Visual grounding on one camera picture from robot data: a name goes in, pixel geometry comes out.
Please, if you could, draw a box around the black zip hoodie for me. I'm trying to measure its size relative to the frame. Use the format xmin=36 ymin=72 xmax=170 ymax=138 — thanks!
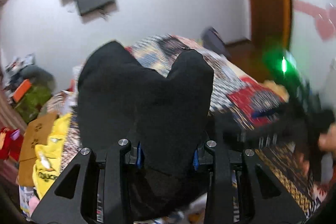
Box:
xmin=77 ymin=42 xmax=214 ymax=221

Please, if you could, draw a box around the person's hand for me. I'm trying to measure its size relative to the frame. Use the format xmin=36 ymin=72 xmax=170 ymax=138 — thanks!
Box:
xmin=318 ymin=123 xmax=336 ymax=156

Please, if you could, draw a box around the yellow duck blanket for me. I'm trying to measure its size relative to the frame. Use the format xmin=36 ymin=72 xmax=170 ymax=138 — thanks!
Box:
xmin=32 ymin=113 xmax=72 ymax=200

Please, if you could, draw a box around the patchwork patterned bed sheet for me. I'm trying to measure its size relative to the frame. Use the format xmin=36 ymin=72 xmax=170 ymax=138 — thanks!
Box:
xmin=60 ymin=34 xmax=329 ymax=222

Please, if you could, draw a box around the pink plush toy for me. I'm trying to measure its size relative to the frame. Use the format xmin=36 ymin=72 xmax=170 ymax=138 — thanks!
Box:
xmin=29 ymin=196 xmax=40 ymax=216

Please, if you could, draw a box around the bamboo folding lap table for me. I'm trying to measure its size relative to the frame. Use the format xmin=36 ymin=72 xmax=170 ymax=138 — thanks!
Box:
xmin=18 ymin=112 xmax=58 ymax=187

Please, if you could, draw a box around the red plush flower toy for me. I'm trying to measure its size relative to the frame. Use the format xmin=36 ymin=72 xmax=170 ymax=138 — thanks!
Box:
xmin=0 ymin=127 xmax=23 ymax=162

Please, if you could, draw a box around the green patterned storage box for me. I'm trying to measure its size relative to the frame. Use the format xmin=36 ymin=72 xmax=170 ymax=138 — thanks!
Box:
xmin=14 ymin=85 xmax=52 ymax=123

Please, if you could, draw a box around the white wardrobe sliding door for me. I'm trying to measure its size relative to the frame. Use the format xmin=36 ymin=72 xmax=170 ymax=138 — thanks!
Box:
xmin=290 ymin=0 xmax=335 ymax=109

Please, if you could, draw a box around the orange shoe box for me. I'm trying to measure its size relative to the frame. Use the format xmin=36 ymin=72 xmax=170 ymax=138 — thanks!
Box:
xmin=13 ymin=79 xmax=32 ymax=103

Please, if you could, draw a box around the grey neck pillow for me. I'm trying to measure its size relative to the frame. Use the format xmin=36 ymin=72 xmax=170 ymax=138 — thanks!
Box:
xmin=20 ymin=65 xmax=56 ymax=92

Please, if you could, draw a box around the brown wooden door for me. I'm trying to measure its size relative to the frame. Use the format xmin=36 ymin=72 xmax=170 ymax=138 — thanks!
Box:
xmin=229 ymin=0 xmax=291 ymax=82

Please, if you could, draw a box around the pile of papers and clutter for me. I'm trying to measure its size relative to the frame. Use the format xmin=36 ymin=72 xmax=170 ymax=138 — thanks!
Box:
xmin=4 ymin=53 xmax=35 ymax=92

